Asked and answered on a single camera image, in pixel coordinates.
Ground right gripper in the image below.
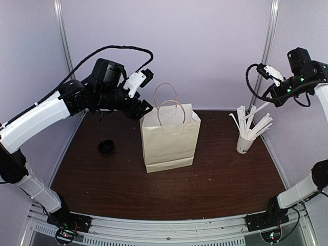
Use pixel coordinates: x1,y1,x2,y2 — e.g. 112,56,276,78
262,73,312,107

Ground single white stirrer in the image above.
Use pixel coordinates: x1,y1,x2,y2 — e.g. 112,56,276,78
243,101,270,120

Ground white paper bag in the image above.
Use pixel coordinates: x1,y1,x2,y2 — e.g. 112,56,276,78
140,97,201,173

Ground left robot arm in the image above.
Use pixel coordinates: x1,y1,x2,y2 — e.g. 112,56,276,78
1,58,154,228

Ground white wrapped stirrers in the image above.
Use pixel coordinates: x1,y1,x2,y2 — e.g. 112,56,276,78
229,105,273,138

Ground black cup lid stack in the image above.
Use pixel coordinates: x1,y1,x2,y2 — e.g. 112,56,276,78
97,139,115,154

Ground cup holding stirrers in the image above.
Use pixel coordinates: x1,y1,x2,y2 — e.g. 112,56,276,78
236,134,256,154

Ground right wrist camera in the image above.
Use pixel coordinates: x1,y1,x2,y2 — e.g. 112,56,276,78
256,64,285,87

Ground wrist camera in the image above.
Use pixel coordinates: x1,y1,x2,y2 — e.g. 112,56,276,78
256,64,285,87
123,69,154,98

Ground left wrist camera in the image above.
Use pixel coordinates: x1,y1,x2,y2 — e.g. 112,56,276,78
123,69,154,98

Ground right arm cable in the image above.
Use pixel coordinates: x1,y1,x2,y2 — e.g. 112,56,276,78
245,63,312,107

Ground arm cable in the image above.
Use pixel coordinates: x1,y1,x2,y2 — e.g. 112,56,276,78
0,45,154,129
245,63,312,107

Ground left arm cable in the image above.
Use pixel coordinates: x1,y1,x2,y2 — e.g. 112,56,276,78
0,45,154,129

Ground right aluminium frame post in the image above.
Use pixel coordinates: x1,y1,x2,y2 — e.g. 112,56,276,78
249,0,280,109

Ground aluminium frame post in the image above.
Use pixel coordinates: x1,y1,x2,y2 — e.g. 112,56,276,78
249,0,280,109
53,0,87,113

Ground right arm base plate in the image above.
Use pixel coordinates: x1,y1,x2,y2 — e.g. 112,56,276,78
244,212,289,244

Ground left aluminium frame post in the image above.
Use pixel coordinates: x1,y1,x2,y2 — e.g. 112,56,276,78
53,0,87,113

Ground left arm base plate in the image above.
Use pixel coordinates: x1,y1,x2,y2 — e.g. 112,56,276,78
47,213,92,244

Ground front aluminium rail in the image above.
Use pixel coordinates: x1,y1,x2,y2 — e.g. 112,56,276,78
22,202,316,246

